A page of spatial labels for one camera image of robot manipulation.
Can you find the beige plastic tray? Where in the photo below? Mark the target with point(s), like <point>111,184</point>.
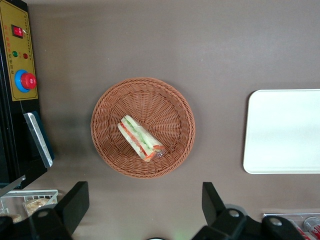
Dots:
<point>282,132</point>

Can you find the silver machine sealing bar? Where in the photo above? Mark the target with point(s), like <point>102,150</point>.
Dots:
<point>37,137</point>

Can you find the black machine with yellow panel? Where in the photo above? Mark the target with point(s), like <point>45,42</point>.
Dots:
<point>7,125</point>

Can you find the red indicator light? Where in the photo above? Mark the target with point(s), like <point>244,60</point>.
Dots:
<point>25,56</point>

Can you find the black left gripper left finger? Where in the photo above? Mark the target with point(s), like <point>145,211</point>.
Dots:
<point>72,207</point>

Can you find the red emergency stop button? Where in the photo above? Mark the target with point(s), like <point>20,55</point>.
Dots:
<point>27,80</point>

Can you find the round brown wicker basket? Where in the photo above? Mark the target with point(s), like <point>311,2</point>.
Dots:
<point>162,112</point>

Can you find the clear container with snacks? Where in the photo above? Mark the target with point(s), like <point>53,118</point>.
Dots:
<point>30,193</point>

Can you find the red rocker switch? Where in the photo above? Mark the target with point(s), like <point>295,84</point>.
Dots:
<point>17,31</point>

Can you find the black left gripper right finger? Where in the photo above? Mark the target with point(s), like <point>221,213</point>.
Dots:
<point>212,207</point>

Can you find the green indicator light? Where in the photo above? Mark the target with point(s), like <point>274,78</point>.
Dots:
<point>14,53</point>

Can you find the triangle sandwich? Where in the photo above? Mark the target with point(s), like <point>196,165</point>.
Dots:
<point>136,136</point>

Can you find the clear acrylic bottle rack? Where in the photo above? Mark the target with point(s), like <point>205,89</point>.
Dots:
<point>280,215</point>

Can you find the clear bag of crackers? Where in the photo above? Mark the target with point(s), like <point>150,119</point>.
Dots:
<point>37,203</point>

